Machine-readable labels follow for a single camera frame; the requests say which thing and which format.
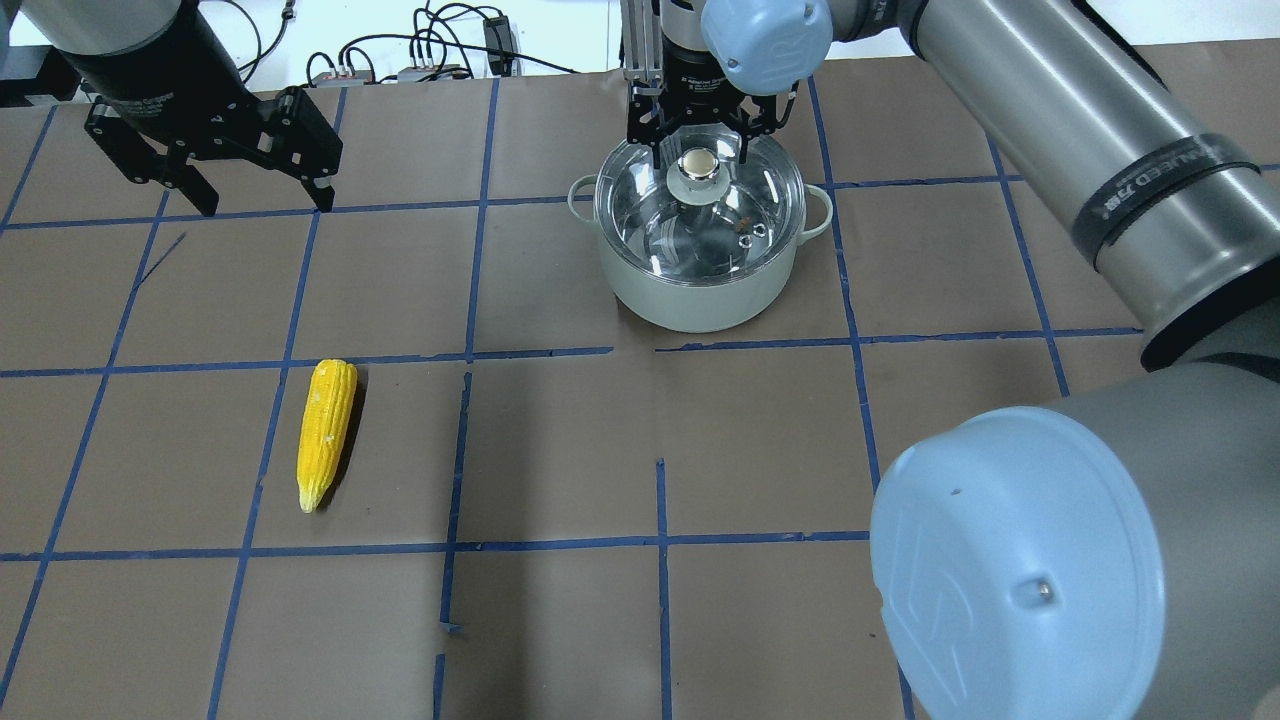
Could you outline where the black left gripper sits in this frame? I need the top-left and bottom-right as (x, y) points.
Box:
(63, 8), (343, 217)

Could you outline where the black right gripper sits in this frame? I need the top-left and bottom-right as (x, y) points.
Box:
(626, 38), (797, 167)

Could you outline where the glass pot lid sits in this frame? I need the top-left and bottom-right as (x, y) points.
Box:
(593, 126), (829, 287)

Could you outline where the yellow corn cob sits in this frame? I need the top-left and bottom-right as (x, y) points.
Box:
(294, 357), (358, 514)

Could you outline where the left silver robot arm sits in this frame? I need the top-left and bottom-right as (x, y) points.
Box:
(18, 1), (343, 217)

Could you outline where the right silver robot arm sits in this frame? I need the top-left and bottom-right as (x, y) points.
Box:
(562, 58), (1140, 719)

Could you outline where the pale green cooking pot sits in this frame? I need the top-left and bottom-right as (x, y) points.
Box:
(567, 124), (835, 333)

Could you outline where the usb hub board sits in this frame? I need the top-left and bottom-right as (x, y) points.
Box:
(394, 63), (474, 85)
(310, 65), (376, 88)

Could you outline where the black power adapter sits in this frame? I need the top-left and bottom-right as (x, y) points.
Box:
(483, 14), (517, 77)

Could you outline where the brown paper table mat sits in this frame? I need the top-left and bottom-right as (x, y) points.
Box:
(0, 40), (1280, 720)

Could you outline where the aluminium frame post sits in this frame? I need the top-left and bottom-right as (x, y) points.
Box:
(620, 1), (663, 87)

